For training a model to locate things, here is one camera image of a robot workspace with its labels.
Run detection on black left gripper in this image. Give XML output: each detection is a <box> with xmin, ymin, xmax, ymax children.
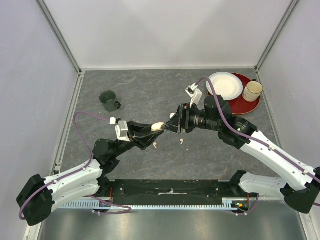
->
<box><xmin>112</xmin><ymin>120</ymin><xmax>165</xmax><ymax>158</ymax></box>

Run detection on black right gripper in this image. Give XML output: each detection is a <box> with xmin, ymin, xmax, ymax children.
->
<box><xmin>161</xmin><ymin>102</ymin><xmax>221</xmax><ymax>134</ymax></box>

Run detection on beige earbud charging case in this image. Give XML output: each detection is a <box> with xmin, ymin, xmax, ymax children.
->
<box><xmin>151</xmin><ymin>122</ymin><xmax>165</xmax><ymax>132</ymax></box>

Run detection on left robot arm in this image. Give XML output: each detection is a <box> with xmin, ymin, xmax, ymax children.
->
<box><xmin>16</xmin><ymin>120</ymin><xmax>164</xmax><ymax>226</ymax></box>

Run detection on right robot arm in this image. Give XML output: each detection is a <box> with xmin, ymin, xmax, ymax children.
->
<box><xmin>162</xmin><ymin>95</ymin><xmax>320</xmax><ymax>214</ymax></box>

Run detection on dark green mug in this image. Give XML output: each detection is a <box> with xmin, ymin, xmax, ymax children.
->
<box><xmin>99</xmin><ymin>90</ymin><xmax>122</xmax><ymax>112</ymax></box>

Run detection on white plate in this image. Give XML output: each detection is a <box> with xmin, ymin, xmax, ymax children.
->
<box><xmin>209</xmin><ymin>72</ymin><xmax>243</xmax><ymax>101</ymax></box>

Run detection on red round tray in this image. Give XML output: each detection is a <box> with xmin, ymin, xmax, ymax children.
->
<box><xmin>207</xmin><ymin>72</ymin><xmax>261</xmax><ymax>116</ymax></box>

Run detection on beige patterned cup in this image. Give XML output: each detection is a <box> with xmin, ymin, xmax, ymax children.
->
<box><xmin>242</xmin><ymin>80</ymin><xmax>264</xmax><ymax>102</ymax></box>

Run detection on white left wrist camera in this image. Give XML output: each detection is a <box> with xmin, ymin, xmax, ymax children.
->
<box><xmin>109</xmin><ymin>117</ymin><xmax>131</xmax><ymax>142</ymax></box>

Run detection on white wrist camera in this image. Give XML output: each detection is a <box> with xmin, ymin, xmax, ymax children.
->
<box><xmin>109</xmin><ymin>117</ymin><xmax>131</xmax><ymax>142</ymax></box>
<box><xmin>185</xmin><ymin>83</ymin><xmax>203</xmax><ymax>106</ymax></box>

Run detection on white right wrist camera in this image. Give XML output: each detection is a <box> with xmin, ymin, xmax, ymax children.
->
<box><xmin>185</xmin><ymin>83</ymin><xmax>203</xmax><ymax>106</ymax></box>

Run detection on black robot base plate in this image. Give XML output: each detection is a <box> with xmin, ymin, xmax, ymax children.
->
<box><xmin>94</xmin><ymin>178</ymin><xmax>261</xmax><ymax>207</ymax></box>

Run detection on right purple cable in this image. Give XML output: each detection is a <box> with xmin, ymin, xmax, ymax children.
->
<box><xmin>194</xmin><ymin>76</ymin><xmax>320</xmax><ymax>217</ymax></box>

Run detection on purple cable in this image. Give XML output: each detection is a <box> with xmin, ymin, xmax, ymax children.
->
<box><xmin>19</xmin><ymin>111</ymin><xmax>133</xmax><ymax>221</ymax></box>
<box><xmin>194</xmin><ymin>76</ymin><xmax>320</xmax><ymax>217</ymax></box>

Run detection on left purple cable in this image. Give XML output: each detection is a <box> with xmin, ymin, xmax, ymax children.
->
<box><xmin>19</xmin><ymin>111</ymin><xmax>133</xmax><ymax>221</ymax></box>

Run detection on aluminium frame rails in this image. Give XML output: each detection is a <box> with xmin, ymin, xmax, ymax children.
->
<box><xmin>32</xmin><ymin>0</ymin><xmax>320</xmax><ymax>240</ymax></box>

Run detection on light blue cable duct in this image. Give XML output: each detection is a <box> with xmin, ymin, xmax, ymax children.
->
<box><xmin>59</xmin><ymin>198</ymin><xmax>238</xmax><ymax>211</ymax></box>

